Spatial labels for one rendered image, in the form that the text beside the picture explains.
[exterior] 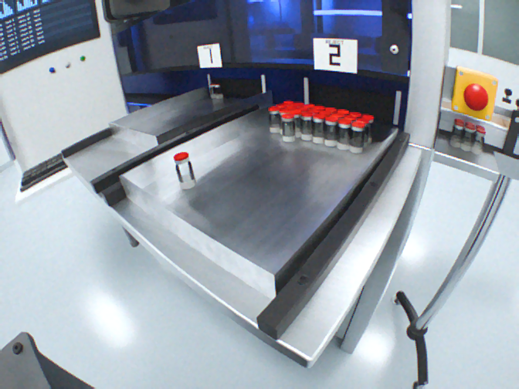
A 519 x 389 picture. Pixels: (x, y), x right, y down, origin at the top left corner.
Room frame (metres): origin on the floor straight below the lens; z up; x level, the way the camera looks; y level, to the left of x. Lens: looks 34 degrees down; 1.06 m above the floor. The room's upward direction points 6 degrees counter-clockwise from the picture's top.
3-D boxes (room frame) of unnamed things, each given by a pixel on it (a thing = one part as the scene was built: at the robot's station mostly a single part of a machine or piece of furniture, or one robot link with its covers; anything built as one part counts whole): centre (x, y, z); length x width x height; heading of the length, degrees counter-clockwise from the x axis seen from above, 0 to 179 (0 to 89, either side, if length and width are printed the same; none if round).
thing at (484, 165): (0.35, -0.40, 0.87); 0.14 x 0.13 x 0.02; 138
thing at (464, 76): (0.33, -0.36, 0.99); 0.08 x 0.07 x 0.07; 138
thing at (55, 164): (0.69, 0.60, 0.82); 0.40 x 0.14 x 0.02; 130
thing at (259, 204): (0.33, -0.02, 0.90); 0.34 x 0.26 x 0.04; 137
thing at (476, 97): (0.29, -0.33, 0.99); 0.04 x 0.04 x 0.04; 48
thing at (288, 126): (0.41, -0.06, 0.90); 0.02 x 0.02 x 0.05
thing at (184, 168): (0.30, 0.09, 0.90); 0.02 x 0.02 x 0.04
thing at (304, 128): (0.41, -0.10, 0.90); 0.18 x 0.02 x 0.05; 47
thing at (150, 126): (0.64, 0.15, 0.90); 0.34 x 0.26 x 0.04; 138
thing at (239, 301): (0.47, 0.07, 0.87); 0.70 x 0.48 x 0.02; 48
